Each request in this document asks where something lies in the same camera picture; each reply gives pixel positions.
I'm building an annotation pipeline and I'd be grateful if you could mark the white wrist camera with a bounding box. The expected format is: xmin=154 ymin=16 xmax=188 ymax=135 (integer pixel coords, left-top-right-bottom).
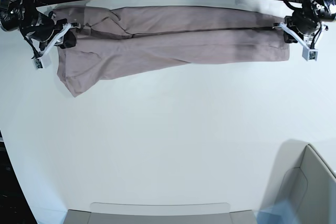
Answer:
xmin=302 ymin=48 xmax=319 ymax=61
xmin=32 ymin=55 xmax=51 ymax=69

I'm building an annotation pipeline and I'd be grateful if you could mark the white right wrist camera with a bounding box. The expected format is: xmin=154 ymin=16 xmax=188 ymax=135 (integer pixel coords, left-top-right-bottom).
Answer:
xmin=32 ymin=55 xmax=51 ymax=69

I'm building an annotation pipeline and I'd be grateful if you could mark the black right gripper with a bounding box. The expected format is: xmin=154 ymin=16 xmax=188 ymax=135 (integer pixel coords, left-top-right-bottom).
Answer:
xmin=20 ymin=14 xmax=81 ymax=57

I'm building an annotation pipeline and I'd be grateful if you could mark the pink T-shirt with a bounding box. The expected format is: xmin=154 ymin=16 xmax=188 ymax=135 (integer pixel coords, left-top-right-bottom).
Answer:
xmin=54 ymin=6 xmax=289 ymax=97

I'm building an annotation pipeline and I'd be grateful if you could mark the grey cardboard box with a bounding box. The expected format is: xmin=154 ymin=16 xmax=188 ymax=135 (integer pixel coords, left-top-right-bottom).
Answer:
xmin=260 ymin=144 xmax=335 ymax=223

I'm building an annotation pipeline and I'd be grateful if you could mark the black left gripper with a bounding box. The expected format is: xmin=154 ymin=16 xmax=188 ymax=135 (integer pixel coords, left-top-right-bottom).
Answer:
xmin=273 ymin=11 xmax=321 ymax=50

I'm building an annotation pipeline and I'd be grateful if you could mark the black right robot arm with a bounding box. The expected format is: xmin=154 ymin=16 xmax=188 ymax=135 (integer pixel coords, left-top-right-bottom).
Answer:
xmin=1 ymin=0 xmax=80 ymax=60

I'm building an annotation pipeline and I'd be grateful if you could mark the blue translucent object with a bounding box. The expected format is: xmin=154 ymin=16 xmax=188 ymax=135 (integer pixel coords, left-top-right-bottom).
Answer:
xmin=256 ymin=200 xmax=300 ymax=224

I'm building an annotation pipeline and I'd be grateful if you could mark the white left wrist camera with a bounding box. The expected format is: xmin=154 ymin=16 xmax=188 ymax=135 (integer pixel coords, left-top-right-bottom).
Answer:
xmin=302 ymin=48 xmax=319 ymax=61

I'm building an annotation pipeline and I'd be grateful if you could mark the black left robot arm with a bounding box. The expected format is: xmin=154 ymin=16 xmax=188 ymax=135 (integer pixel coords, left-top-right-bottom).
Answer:
xmin=282 ymin=0 xmax=335 ymax=49

